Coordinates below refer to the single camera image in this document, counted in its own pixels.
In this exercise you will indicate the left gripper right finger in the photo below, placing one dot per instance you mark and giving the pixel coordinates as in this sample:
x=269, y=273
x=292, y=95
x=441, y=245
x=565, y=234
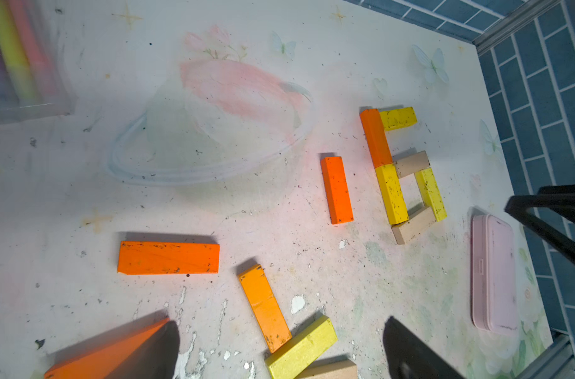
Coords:
x=409, y=357

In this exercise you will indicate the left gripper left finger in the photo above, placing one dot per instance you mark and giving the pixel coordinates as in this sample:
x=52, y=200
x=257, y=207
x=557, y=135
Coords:
x=156, y=358

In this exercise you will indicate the amber orange block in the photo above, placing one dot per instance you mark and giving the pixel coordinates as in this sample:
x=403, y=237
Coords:
x=265, y=308

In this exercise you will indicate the natural wood block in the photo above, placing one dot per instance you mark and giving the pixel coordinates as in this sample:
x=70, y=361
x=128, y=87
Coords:
x=412, y=164
x=418, y=223
x=345, y=369

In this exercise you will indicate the yellow block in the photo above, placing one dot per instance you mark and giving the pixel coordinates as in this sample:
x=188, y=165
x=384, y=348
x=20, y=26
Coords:
x=392, y=194
x=398, y=118
x=430, y=193
x=302, y=350

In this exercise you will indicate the pink plastic tray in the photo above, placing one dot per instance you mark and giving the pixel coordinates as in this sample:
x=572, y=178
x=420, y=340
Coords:
x=494, y=298

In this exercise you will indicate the orange block top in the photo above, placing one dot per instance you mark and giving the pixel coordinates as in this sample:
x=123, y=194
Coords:
x=375, y=137

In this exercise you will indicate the highlighter marker pack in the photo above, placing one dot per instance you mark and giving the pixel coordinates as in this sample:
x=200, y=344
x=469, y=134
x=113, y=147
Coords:
x=32, y=83

